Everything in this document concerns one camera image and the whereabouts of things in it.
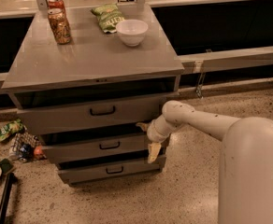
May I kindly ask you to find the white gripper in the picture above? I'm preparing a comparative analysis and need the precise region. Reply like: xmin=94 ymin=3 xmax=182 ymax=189
xmin=136 ymin=115 xmax=178 ymax=163

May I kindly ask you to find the green sponge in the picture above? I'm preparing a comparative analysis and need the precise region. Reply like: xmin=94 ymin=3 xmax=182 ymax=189
xmin=0 ymin=159 xmax=15 ymax=175

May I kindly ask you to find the black stand leg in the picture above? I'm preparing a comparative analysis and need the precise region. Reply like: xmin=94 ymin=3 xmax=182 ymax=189
xmin=0 ymin=173 xmax=17 ymax=224

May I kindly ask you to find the grey railing beam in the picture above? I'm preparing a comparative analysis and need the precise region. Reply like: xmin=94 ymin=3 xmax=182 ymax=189
xmin=179 ymin=46 xmax=273 ymax=75

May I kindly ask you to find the white bowl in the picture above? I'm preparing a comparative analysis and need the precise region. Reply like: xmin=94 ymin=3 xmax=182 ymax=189
xmin=116 ymin=20 xmax=149 ymax=47

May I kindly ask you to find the grey bottom drawer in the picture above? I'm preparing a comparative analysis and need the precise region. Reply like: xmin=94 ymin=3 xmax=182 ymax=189
xmin=57 ymin=155 xmax=166 ymax=185

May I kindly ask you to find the gold soda can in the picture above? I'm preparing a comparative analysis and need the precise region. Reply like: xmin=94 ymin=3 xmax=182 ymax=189
xmin=48 ymin=8 xmax=71 ymax=45

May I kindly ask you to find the blue can in basket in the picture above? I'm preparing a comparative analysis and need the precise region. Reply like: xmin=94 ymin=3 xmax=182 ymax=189
xmin=20 ymin=144 xmax=34 ymax=160

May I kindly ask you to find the red soda can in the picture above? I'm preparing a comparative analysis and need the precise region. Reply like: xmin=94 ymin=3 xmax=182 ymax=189
xmin=48 ymin=0 xmax=65 ymax=15

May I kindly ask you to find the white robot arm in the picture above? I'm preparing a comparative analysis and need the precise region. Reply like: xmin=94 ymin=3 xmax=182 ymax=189
xmin=136 ymin=101 xmax=273 ymax=224

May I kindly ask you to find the grey drawer cabinet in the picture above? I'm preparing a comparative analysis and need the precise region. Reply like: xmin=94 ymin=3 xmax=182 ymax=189
xmin=2 ymin=5 xmax=183 ymax=172

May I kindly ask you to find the orange fruit in basket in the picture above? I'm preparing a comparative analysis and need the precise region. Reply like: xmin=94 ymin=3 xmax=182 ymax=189
xmin=34 ymin=146 xmax=45 ymax=160

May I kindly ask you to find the grey top drawer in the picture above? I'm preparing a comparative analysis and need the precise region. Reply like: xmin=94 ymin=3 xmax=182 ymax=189
xmin=18 ymin=92 xmax=176 ymax=134

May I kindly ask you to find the green chip bag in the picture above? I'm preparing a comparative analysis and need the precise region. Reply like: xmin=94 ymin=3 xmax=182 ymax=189
xmin=91 ymin=4 xmax=124 ymax=34

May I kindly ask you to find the green snack bag on floor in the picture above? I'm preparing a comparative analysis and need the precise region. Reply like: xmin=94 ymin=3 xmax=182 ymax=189
xmin=0 ymin=119 xmax=24 ymax=142

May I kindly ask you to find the grey drawer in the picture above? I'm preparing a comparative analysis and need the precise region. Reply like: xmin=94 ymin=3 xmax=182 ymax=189
xmin=18 ymin=92 xmax=176 ymax=134
xmin=57 ymin=155 xmax=166 ymax=185
xmin=42 ymin=133 xmax=150 ymax=163

